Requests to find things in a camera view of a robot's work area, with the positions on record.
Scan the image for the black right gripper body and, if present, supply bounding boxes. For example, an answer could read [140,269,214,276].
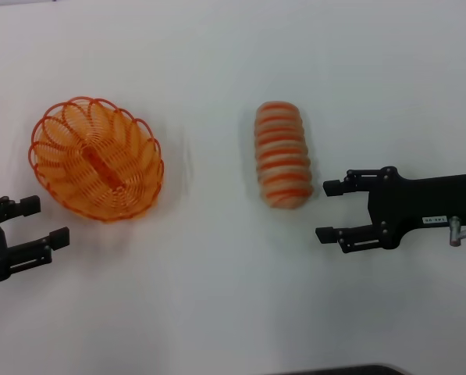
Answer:
[367,166,466,250]

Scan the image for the orange wire oval basket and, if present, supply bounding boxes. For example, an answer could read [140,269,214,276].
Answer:
[28,96,165,227]

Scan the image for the orange striped bread loaf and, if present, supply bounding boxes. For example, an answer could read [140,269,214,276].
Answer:
[254,100,315,211]

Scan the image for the grey cable with metal plug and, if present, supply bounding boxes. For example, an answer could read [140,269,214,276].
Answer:
[446,216,466,248]

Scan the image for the dark rounded robot base edge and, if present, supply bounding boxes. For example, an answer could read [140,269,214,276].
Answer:
[283,362,405,375]

